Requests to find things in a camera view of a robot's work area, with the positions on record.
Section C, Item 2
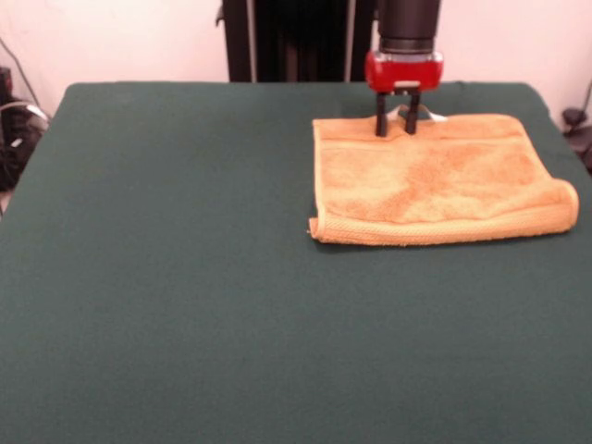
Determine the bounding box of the dark green table cloth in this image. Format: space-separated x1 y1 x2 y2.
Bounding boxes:
0 81 592 444

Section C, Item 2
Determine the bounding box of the grey office chair base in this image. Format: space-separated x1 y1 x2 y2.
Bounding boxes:
561 76 592 176

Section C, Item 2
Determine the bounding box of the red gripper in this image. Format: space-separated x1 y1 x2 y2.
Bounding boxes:
364 49 445 138

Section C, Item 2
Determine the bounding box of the tan terry towel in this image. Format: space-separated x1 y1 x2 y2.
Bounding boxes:
308 108 581 246

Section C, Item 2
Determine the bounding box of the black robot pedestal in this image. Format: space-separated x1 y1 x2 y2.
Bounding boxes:
215 0 383 83

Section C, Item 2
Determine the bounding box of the black equipment with cables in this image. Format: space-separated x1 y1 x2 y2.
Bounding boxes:
0 36 51 191

